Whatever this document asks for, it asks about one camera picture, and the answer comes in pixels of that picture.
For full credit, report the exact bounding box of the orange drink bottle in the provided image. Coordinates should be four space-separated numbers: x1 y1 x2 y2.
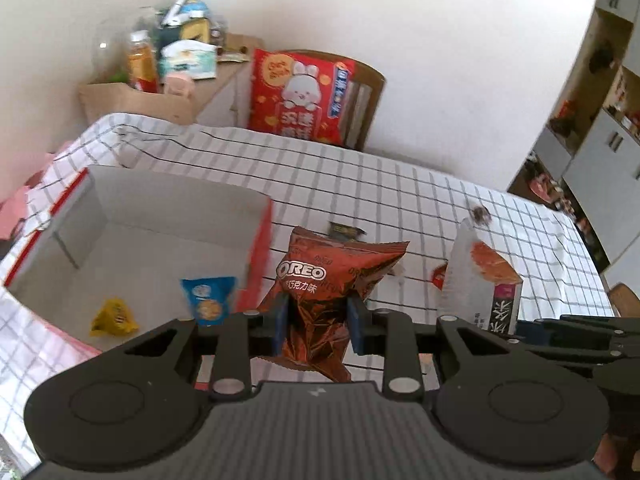
127 31 160 93

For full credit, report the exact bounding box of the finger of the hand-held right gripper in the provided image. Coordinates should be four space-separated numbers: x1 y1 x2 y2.
559 314 640 333
515 320 640 362

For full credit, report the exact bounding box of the white shelf cabinet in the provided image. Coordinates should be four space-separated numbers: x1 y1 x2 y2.
505 0 640 271

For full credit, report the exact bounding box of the beige wooden cabinet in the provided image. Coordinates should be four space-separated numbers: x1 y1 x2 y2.
77 34 265 126

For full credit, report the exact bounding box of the brown cookie packet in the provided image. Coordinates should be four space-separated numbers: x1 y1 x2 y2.
256 226 410 383

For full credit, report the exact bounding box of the blue snack packet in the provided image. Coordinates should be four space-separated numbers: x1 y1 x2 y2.
180 276 237 327

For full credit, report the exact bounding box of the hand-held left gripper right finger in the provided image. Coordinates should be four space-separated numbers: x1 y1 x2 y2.
346 292 523 397

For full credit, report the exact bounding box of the white checked tablecloth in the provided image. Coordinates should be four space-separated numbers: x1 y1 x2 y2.
0 112 617 461

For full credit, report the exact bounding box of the tissue pack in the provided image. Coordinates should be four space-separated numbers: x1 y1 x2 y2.
159 40 219 81

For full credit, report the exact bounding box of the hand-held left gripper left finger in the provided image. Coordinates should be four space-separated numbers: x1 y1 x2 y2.
122 294 292 401

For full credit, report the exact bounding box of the yellow box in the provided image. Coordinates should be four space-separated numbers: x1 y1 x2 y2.
179 17 211 43

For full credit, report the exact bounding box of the pink plastic item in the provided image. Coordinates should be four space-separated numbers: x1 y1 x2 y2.
164 71 195 97

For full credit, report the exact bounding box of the pink cloth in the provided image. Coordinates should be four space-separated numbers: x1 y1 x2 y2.
0 150 71 241

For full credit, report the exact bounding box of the white pastry packet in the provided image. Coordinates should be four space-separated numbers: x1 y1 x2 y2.
439 217 523 333

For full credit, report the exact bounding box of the yellow snack packet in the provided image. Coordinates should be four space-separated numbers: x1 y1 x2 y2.
90 298 140 337

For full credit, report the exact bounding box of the wooden chair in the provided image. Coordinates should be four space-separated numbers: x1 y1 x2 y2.
607 282 640 318
280 50 387 152

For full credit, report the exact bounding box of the red rabbit print cushion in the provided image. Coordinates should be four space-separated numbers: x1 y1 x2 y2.
248 49 357 147

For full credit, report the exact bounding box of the red and white cardboard box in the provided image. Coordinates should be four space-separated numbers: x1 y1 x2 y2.
4 165 275 356

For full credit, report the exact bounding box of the clear glass dome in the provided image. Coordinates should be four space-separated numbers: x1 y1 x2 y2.
92 17 133 85

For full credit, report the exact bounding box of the black snack packet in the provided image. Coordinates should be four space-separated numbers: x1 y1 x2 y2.
327 221 367 241

